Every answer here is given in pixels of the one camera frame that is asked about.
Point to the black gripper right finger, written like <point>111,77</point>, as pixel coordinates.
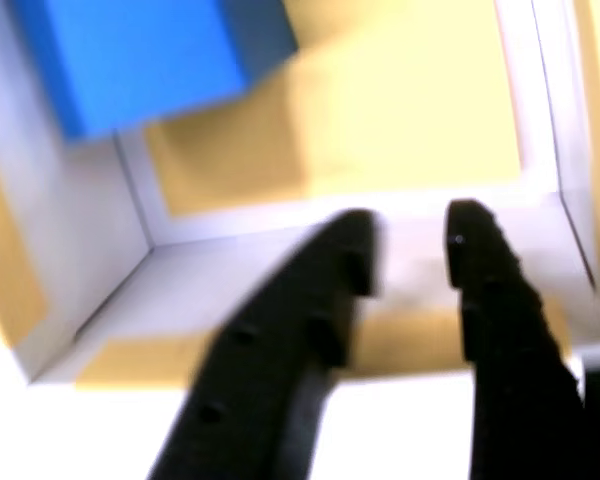
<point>510,375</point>

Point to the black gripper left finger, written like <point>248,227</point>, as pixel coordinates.
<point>280,350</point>

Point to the blue block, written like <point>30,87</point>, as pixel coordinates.
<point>130,60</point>

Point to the yellow cardboard box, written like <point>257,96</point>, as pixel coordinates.
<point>405,100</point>

